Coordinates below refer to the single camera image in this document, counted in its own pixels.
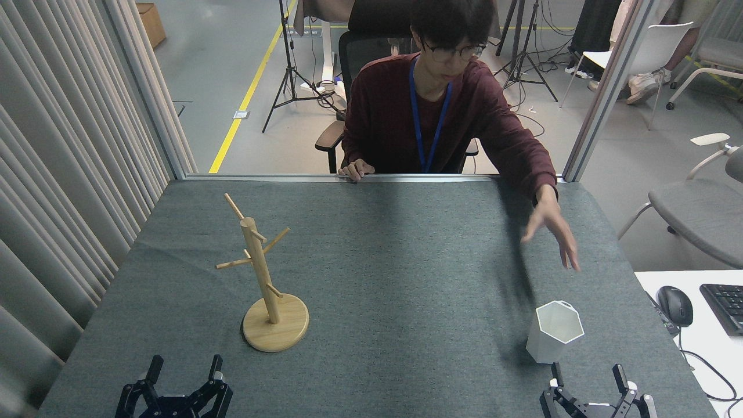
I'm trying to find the cardboard box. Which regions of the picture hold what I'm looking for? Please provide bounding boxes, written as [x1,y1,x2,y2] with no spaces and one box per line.
[136,3,167,49]

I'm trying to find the white-legged desk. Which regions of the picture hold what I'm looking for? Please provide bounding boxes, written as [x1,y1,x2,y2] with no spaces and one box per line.
[293,0,349,96]

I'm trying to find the grey chair with white frame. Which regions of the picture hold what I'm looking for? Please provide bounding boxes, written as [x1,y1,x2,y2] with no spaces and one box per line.
[617,133,743,269]
[666,0,743,111]

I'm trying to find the silver table edge rail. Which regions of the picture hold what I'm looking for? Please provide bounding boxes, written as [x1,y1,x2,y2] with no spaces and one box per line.
[185,173,565,184]

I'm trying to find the white desk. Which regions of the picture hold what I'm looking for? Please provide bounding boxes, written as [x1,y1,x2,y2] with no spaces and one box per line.
[634,270,743,418]

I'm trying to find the black tripod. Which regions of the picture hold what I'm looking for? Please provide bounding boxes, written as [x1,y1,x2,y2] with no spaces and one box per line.
[493,0,559,103]
[262,0,349,134]

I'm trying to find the person's right hand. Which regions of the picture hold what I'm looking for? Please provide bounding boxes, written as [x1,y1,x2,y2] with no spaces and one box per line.
[338,158,376,182]

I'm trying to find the person's left hand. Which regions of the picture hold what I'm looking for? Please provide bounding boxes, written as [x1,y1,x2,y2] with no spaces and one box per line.
[521,185,582,272]

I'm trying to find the black computer mouse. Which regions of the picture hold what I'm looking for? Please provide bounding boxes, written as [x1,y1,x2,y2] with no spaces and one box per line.
[657,286,694,327]

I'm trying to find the white hexagonal cup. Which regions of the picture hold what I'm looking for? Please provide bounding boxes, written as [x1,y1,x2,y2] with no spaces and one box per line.
[526,300,585,365]

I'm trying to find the pale grey curtain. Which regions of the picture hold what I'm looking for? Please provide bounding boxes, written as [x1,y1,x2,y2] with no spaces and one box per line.
[0,0,198,418]

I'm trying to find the black mouse cable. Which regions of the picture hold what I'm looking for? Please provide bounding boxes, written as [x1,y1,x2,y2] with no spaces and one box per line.
[676,325,743,404]

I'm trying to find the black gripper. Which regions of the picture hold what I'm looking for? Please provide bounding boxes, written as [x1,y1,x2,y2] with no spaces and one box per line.
[540,362,658,418]
[115,355,233,418]

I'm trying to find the black keyboard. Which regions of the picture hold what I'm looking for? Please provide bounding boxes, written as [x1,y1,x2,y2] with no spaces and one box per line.
[699,283,743,337]

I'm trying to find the black office chair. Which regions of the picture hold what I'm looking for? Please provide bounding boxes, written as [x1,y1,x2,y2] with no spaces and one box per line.
[315,0,479,174]

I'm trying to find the silver post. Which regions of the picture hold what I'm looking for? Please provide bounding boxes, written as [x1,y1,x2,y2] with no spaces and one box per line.
[562,0,659,183]
[102,0,189,179]

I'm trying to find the black-framed glasses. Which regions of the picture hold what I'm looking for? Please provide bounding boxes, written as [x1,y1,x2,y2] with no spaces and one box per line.
[419,38,488,63]

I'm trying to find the black flat device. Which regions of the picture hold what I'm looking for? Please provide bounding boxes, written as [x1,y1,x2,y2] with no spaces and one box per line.
[645,290,680,336]

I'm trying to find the person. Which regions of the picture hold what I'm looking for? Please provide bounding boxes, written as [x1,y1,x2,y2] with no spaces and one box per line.
[566,0,623,79]
[341,0,559,207]
[586,0,720,105]

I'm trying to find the wooden cup rack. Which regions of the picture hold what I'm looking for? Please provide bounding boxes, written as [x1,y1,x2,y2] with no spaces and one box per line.
[216,193,310,353]

